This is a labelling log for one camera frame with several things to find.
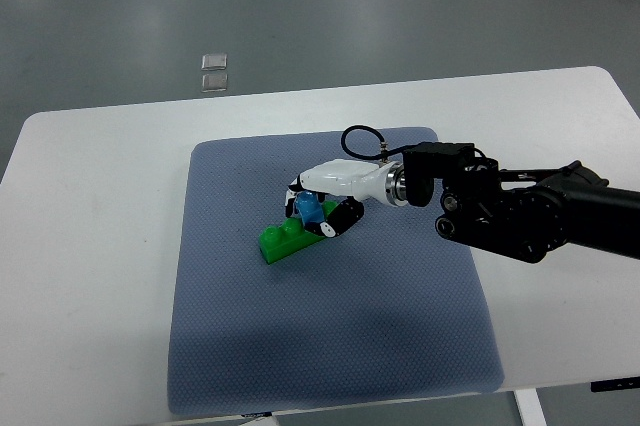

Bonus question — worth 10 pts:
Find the metal floor plate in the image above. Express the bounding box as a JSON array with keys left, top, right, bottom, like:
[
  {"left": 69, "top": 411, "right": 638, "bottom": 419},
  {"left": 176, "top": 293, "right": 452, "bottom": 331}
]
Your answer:
[
  {"left": 201, "top": 53, "right": 228, "bottom": 71},
  {"left": 201, "top": 72, "right": 228, "bottom": 93}
]

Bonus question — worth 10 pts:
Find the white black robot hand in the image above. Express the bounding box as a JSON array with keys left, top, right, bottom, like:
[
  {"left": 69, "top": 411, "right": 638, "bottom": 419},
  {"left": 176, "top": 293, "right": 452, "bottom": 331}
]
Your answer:
[{"left": 285, "top": 159, "right": 407, "bottom": 238}]

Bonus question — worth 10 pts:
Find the black table control panel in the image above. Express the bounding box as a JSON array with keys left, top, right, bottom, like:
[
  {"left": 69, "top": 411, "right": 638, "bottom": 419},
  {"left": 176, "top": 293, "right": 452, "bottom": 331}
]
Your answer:
[{"left": 590, "top": 377, "right": 640, "bottom": 393}]

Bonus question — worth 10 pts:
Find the lower metal floor plate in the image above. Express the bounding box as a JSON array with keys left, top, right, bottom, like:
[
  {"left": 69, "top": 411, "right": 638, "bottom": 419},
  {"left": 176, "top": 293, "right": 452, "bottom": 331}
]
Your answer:
[{"left": 201, "top": 72, "right": 228, "bottom": 93}]

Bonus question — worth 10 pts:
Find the green four-stud toy block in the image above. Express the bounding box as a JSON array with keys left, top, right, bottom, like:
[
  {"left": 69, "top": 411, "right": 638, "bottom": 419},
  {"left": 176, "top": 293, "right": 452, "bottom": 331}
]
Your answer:
[{"left": 258, "top": 211, "right": 324, "bottom": 264}]

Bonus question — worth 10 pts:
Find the upper metal floor plate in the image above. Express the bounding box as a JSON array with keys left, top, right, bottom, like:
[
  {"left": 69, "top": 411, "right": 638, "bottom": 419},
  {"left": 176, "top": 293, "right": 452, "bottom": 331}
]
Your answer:
[{"left": 201, "top": 53, "right": 228, "bottom": 71}]

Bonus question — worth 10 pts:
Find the blue-grey textured mat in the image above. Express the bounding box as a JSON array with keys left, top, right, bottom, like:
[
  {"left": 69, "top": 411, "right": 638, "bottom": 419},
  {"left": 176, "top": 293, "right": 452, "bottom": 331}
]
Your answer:
[{"left": 167, "top": 132, "right": 504, "bottom": 416}]

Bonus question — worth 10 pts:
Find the white table leg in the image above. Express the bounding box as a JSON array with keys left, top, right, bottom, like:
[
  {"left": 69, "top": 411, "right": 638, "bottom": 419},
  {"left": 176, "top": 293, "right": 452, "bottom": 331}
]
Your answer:
[{"left": 513, "top": 388, "right": 547, "bottom": 426}]

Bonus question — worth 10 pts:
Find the blue toy block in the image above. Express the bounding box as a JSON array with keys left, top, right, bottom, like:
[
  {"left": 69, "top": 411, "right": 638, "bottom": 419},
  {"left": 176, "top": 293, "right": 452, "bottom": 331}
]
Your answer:
[{"left": 294, "top": 191, "right": 325, "bottom": 227}]

